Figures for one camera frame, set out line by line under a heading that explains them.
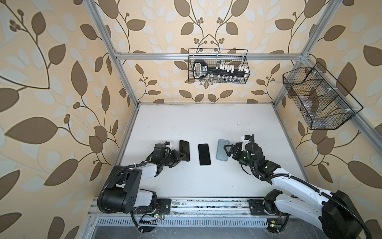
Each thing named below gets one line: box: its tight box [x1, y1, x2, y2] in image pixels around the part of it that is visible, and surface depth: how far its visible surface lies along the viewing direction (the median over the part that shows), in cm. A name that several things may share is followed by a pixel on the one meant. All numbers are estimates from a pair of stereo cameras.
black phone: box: [197, 143, 211, 166], surface depth 95 cm
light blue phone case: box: [215, 138, 230, 162], surface depth 96 cm
